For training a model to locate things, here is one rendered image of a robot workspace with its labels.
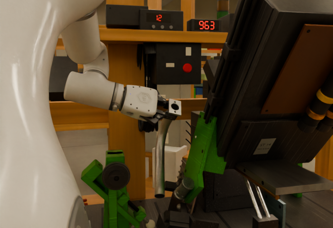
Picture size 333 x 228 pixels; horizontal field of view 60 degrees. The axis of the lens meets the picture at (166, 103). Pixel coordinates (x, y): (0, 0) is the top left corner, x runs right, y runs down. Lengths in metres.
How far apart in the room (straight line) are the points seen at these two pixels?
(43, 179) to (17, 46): 0.14
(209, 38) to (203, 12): 11.15
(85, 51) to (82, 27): 0.06
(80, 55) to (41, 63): 0.42
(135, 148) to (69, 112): 0.30
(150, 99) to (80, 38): 0.29
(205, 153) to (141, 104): 0.23
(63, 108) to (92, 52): 0.54
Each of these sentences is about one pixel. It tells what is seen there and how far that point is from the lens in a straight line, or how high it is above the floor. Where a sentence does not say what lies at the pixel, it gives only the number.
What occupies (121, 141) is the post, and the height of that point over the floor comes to 1.12.
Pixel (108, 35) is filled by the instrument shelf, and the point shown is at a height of 1.52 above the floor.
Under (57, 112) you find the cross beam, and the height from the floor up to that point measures 1.24.
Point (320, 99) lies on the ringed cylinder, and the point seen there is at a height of 1.33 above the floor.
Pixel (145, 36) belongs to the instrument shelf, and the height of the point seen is 1.52.
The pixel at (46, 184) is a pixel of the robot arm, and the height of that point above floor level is 1.33.
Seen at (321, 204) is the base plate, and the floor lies 0.90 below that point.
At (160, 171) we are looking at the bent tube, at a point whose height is 1.10.
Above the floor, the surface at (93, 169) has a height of 1.14.
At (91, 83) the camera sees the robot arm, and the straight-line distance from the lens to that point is 0.83.
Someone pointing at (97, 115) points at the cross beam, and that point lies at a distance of 1.22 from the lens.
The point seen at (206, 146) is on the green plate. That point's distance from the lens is 0.83.
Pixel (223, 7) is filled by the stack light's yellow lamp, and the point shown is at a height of 1.66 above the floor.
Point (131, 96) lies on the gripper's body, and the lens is 0.85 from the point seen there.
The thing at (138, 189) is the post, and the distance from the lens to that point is 1.22.
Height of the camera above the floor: 1.40
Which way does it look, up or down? 6 degrees down
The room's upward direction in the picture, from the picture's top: straight up
